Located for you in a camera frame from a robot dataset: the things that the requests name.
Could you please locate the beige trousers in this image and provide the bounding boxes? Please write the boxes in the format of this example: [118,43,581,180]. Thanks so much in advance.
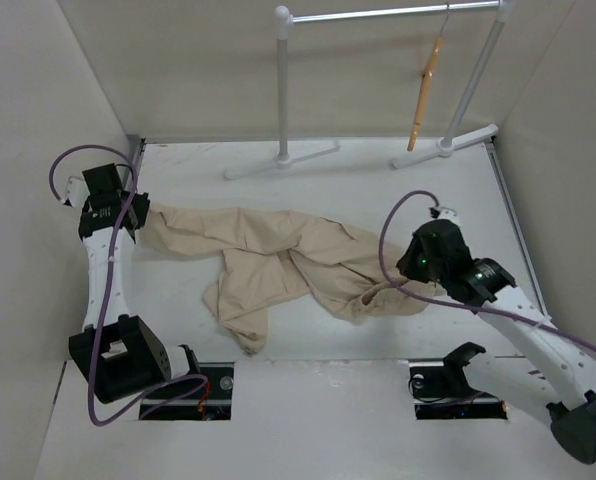
[139,203,440,355]

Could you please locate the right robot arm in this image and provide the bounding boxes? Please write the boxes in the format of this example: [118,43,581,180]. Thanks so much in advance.
[397,218,596,465]

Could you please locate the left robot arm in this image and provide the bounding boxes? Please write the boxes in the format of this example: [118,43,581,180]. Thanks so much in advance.
[68,164,203,404]

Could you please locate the wooden clothes hanger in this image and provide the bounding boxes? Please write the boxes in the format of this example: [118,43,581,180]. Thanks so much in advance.
[407,9,449,152]

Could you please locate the white clothes rack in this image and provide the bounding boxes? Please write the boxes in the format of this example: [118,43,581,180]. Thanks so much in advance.
[223,1,515,181]

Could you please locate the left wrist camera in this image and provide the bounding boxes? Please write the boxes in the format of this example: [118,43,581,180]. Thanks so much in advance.
[60,176,89,210]

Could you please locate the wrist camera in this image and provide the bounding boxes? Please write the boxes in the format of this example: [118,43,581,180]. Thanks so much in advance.
[60,176,89,210]
[430,205,461,226]

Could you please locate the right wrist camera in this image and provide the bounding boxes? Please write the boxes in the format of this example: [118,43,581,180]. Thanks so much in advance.
[430,205,461,226]

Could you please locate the left aluminium frame rail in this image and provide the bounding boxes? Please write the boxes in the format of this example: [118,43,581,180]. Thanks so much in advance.
[124,134,147,187]

